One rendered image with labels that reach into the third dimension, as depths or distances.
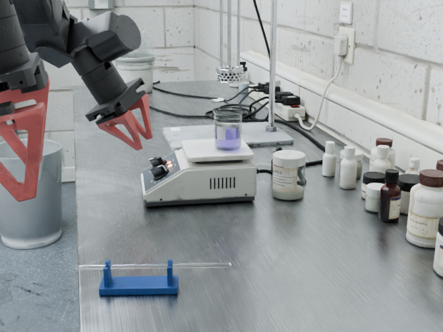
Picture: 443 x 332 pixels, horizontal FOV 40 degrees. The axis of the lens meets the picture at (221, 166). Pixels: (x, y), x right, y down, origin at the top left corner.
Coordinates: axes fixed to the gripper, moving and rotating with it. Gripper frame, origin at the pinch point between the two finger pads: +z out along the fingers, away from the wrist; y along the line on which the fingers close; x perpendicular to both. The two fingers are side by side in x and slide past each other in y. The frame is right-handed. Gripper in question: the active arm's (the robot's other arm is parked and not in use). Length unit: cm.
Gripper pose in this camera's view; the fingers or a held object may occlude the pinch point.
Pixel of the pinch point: (142, 139)
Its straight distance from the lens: 106.2
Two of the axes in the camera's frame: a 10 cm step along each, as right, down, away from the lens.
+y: 4.2, -5.6, 7.1
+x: -7.6, 2.1, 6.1
